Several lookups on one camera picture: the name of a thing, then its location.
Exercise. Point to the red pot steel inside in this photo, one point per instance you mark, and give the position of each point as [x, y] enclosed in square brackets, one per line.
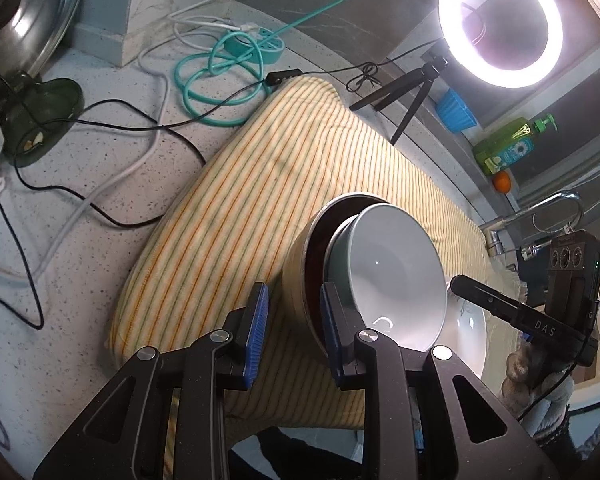
[317, 260]

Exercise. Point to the light blue bowl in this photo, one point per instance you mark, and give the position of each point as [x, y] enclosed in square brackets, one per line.
[395, 270]

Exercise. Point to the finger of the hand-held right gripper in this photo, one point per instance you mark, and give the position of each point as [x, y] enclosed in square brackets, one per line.
[485, 300]

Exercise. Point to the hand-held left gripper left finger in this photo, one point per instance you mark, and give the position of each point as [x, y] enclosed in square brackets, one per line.
[257, 330]

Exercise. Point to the orange fruit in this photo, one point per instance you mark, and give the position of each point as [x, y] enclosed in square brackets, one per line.
[502, 181]

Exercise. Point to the green bottle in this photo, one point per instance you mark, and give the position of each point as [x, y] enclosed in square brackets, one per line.
[510, 147]

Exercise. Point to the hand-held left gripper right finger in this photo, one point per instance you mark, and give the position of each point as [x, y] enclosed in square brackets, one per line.
[332, 330]

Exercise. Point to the striped yellow cloth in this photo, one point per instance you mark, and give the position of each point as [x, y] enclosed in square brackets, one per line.
[260, 170]

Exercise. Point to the teal power strip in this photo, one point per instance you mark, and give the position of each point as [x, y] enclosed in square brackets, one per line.
[260, 50]

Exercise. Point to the person's right hand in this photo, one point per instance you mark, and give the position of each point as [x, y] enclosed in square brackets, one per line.
[520, 370]

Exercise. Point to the steel faucet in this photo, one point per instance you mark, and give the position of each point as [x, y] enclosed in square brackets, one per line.
[495, 235]

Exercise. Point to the black tripod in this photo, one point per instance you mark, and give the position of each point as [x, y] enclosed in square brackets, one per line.
[405, 90]

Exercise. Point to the steel pot lid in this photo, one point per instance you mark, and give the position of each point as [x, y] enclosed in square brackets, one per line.
[40, 20]

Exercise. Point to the dark green dish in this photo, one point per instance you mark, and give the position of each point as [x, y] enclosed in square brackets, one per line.
[55, 97]

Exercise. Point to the blue silicone cup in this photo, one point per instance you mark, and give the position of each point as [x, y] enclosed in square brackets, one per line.
[455, 110]

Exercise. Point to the beige bowl with dark interior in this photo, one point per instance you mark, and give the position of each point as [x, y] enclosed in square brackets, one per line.
[297, 280]

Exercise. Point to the person's right forearm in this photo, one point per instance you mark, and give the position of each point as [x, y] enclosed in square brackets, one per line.
[560, 435]

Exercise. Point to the white plate grey leaf print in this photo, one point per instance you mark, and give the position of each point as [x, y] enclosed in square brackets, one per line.
[462, 340]

